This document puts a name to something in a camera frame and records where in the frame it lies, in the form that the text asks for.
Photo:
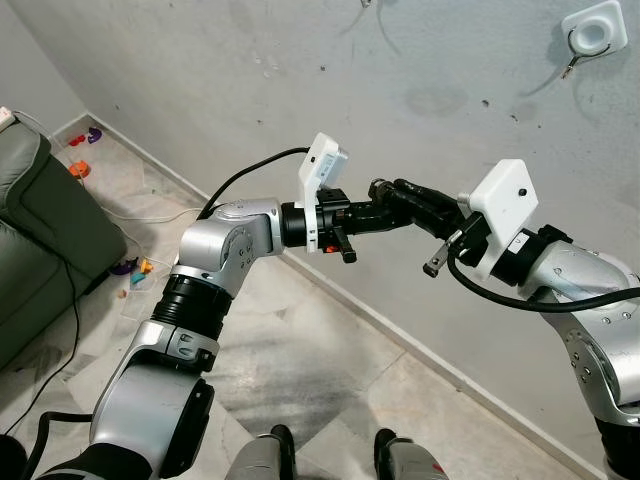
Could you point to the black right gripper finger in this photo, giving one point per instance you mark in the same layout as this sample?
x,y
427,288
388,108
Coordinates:
x,y
420,190
430,207

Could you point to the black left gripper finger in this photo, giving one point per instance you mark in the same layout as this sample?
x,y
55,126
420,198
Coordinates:
x,y
400,210
405,226

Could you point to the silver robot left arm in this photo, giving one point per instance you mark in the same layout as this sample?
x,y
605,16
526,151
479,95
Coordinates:
x,y
225,240

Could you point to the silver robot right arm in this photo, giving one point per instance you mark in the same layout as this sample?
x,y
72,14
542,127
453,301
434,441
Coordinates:
x,y
590,320

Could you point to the orange yellow toy block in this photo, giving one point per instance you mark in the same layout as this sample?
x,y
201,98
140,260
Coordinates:
x,y
146,265

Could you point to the small blue toy piece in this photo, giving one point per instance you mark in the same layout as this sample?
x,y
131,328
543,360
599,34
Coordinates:
x,y
138,280

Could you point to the grey robot right leg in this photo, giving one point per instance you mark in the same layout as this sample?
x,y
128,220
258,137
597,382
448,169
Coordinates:
x,y
405,460

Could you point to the grey robot leg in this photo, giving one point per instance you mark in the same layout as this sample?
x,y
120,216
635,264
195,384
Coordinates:
x,y
405,460
260,458

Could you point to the small purple plastic toy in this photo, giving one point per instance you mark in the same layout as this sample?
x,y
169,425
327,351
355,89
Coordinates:
x,y
125,267
95,134

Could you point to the grey robot left leg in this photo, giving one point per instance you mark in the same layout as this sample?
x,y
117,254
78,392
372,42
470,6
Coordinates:
x,y
260,458

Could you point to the orange round plastic toy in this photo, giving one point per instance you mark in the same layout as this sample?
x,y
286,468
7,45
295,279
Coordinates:
x,y
80,170

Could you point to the small red plastic toy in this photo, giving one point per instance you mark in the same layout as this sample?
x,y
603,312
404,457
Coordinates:
x,y
77,139

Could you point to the dark green sofa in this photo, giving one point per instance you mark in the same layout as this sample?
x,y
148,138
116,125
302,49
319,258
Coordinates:
x,y
50,230

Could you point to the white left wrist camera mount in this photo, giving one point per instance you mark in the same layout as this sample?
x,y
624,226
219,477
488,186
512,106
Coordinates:
x,y
325,170

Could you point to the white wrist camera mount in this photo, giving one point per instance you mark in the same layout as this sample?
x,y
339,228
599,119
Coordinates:
x,y
503,205
325,170

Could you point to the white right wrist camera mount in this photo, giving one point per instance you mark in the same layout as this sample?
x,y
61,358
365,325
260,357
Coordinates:
x,y
503,205

